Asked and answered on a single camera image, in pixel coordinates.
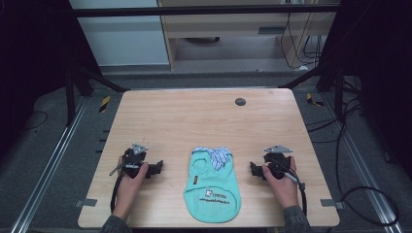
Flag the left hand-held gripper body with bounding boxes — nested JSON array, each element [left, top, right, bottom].
[[122, 142, 155, 180]]

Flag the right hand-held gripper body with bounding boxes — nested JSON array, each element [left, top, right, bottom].
[[262, 144, 294, 181]]

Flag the person's left hand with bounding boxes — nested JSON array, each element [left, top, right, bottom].
[[111, 154, 151, 222]]

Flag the person's right hand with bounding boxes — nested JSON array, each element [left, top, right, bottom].
[[261, 156, 300, 210]]

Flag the teal pet shirt striped collar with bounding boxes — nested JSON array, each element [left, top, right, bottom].
[[183, 146, 243, 224]]

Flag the yellow black hazard tape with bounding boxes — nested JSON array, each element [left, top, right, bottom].
[[305, 92, 326, 108], [98, 95, 112, 114]]

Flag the black metal stand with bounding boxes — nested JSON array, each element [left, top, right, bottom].
[[279, 61, 346, 123], [63, 59, 131, 128]]

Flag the white cabinet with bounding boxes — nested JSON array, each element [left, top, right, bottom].
[[68, 0, 171, 68]]

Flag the light wooden desk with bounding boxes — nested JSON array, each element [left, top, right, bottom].
[[157, 0, 341, 71]]

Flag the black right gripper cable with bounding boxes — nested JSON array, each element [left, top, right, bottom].
[[271, 158, 308, 217]]

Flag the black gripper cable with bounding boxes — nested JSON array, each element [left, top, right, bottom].
[[108, 164, 141, 216], [271, 158, 308, 217]]

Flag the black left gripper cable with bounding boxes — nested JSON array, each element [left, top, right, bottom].
[[108, 164, 141, 216]]

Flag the grey metal table bracket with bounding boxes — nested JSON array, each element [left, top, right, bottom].
[[320, 198, 345, 211], [74, 198, 98, 209]]

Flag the aluminium floor rail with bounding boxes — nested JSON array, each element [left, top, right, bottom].
[[322, 91, 404, 233], [10, 96, 89, 233]]

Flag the black floor cable loop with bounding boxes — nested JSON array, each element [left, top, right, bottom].
[[305, 77, 401, 227]]

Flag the thin black floor cable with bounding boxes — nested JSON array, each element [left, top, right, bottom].
[[18, 110, 50, 132]]

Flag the hanging black cables bundle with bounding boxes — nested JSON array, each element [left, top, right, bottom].
[[279, 0, 326, 71]]

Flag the black horizontal frame bar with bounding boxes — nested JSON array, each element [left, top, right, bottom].
[[71, 4, 342, 18]]

